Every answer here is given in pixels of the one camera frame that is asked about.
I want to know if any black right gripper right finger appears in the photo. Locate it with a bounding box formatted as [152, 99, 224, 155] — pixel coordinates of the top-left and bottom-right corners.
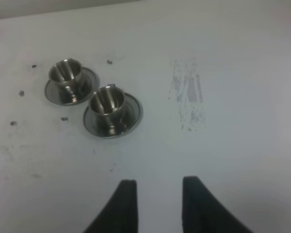
[182, 176, 251, 233]

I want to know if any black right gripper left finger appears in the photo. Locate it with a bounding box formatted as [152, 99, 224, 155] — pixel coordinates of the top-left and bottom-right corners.
[85, 180, 138, 233]

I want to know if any near stainless steel saucer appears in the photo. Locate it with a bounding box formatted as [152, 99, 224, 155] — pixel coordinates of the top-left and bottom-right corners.
[83, 93, 143, 138]

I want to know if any stainless steel saucer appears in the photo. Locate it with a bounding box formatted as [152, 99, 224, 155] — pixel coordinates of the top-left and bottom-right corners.
[44, 67, 100, 106]
[83, 93, 143, 138]

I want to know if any near stainless steel teacup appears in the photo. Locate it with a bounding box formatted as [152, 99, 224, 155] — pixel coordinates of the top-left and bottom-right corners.
[88, 84, 126, 135]

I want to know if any stainless steel teacup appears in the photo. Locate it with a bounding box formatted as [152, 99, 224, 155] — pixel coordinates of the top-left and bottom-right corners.
[48, 58, 85, 103]
[88, 84, 126, 135]

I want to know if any far stainless steel saucer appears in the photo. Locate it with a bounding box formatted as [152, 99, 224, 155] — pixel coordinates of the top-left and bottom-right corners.
[44, 67, 100, 106]

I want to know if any far stainless steel teacup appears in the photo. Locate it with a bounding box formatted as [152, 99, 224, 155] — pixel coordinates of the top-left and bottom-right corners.
[48, 58, 85, 103]

